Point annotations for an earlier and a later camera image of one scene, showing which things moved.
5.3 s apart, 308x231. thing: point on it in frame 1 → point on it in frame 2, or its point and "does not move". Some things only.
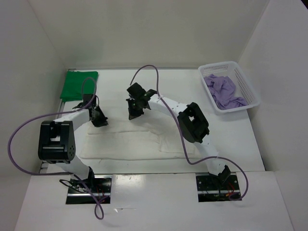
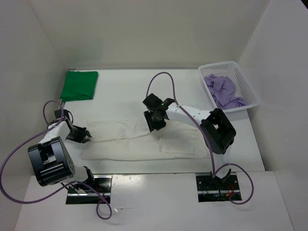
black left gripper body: x=99 y=118 → x=77 y=134
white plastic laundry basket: x=226 y=87 does not move
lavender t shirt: x=223 y=91 does not move
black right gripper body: x=134 y=109 → x=153 y=121
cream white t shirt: x=137 y=139 does not move
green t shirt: x=78 y=83 does not move
